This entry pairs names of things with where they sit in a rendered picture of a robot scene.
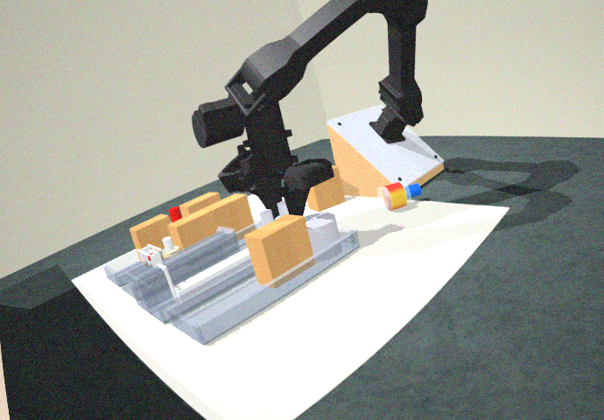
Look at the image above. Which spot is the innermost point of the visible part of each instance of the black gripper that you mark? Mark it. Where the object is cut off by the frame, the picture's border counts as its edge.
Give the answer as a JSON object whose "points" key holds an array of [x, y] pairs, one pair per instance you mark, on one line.
{"points": [[298, 178]]}

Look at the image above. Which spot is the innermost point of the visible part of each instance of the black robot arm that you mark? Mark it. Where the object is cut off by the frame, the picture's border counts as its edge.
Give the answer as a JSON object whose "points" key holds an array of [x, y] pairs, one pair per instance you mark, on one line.
{"points": [[276, 68]]}

